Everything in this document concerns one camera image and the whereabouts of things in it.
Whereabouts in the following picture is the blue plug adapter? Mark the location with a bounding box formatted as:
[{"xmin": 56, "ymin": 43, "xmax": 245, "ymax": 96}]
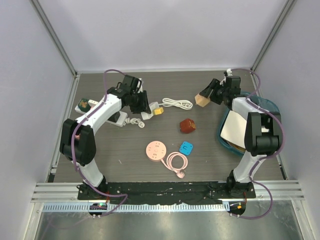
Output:
[{"xmin": 179, "ymin": 141, "xmax": 194, "ymax": 156}]

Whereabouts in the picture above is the white long strip cord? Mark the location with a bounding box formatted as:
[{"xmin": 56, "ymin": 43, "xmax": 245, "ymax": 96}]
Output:
[{"xmin": 123, "ymin": 116, "xmax": 146, "ymax": 129}]

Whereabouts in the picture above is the red cube plug adapter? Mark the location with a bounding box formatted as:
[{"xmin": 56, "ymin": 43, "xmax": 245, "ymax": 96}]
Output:
[{"xmin": 179, "ymin": 118, "xmax": 196, "ymax": 134}]

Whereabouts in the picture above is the pink coiled power cord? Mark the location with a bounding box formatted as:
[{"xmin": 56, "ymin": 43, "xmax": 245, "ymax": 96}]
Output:
[{"xmin": 161, "ymin": 152, "xmax": 189, "ymax": 180}]

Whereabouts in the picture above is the white plug adapter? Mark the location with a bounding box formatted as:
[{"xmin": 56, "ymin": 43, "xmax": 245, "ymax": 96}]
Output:
[{"xmin": 88, "ymin": 99, "xmax": 99, "ymax": 107}]

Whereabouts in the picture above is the white coiled strip cord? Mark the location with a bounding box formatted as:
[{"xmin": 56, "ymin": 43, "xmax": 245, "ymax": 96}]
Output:
[{"xmin": 157, "ymin": 97, "xmax": 194, "ymax": 111}]

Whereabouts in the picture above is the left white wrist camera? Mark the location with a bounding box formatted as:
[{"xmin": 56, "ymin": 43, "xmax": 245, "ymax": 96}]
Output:
[{"xmin": 136, "ymin": 78, "xmax": 144, "ymax": 93}]

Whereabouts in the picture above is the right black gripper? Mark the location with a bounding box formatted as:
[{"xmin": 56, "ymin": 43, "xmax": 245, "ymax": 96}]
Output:
[{"xmin": 199, "ymin": 79, "xmax": 228, "ymax": 105}]

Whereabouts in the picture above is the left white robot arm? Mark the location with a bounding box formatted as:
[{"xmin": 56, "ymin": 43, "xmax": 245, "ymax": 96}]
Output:
[{"xmin": 59, "ymin": 74, "xmax": 152, "ymax": 200}]

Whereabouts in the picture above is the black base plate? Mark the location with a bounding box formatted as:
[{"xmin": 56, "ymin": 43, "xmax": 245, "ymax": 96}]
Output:
[{"xmin": 77, "ymin": 181, "xmax": 256, "ymax": 206}]

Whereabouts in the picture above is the yellow plug adapter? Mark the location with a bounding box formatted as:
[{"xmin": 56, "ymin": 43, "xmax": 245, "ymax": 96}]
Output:
[{"xmin": 153, "ymin": 107, "xmax": 164, "ymax": 116}]

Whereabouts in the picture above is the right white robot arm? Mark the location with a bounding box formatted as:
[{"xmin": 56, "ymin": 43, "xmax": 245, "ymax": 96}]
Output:
[{"xmin": 195, "ymin": 75, "xmax": 284, "ymax": 198}]

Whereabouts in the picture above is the teal plastic bin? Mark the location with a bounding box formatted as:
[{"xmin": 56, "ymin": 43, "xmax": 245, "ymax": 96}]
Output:
[{"xmin": 216, "ymin": 96, "xmax": 279, "ymax": 157}]

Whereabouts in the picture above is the round pink power socket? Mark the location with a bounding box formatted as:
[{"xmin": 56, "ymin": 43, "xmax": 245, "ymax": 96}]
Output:
[{"xmin": 145, "ymin": 141, "xmax": 167, "ymax": 162}]

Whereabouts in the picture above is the white paper sheet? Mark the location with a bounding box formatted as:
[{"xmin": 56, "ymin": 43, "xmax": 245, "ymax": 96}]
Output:
[{"xmin": 220, "ymin": 111, "xmax": 247, "ymax": 149}]

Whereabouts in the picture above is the orange cube plug adapter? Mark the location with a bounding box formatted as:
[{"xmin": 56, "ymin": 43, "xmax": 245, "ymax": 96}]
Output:
[{"xmin": 194, "ymin": 94, "xmax": 211, "ymax": 108}]

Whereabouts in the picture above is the short white power strip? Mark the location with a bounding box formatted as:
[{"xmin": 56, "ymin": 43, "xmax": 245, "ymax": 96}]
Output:
[{"xmin": 141, "ymin": 101, "xmax": 160, "ymax": 121}]

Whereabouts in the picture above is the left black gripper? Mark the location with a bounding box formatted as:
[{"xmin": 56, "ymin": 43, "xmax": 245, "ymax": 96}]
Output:
[{"xmin": 129, "ymin": 90, "xmax": 151, "ymax": 115}]

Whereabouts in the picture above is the slotted cable duct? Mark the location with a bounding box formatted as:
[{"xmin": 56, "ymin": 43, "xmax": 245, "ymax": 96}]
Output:
[{"xmin": 42, "ymin": 202, "xmax": 230, "ymax": 213}]

